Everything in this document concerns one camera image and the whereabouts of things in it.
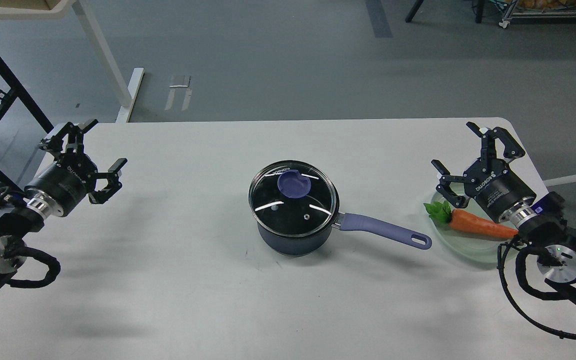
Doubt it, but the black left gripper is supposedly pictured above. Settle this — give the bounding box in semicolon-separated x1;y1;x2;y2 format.
23;119;128;217

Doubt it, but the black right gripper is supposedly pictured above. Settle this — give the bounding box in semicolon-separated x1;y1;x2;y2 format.
431;121;537;224

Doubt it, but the glass pot lid purple knob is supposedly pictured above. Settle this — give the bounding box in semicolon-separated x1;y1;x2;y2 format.
247;160;339;238

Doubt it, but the dark blue saucepan purple handle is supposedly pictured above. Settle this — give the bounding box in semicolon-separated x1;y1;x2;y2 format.
249;160;433;257

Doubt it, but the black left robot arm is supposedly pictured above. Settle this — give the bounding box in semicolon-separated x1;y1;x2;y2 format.
0;119;127;289

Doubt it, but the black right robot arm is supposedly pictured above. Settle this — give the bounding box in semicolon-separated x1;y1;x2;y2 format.
424;121;576;340

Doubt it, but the toy carrot with green leaves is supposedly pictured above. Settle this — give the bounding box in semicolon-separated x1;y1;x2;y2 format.
423;201;518;240

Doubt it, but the black furniture leg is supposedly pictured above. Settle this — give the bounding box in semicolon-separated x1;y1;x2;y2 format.
405;0;425;23

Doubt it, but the white desk with legs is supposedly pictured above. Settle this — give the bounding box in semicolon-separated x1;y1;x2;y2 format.
0;0;146;123

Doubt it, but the wheeled metal cart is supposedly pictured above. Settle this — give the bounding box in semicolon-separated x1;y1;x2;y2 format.
484;0;576;29

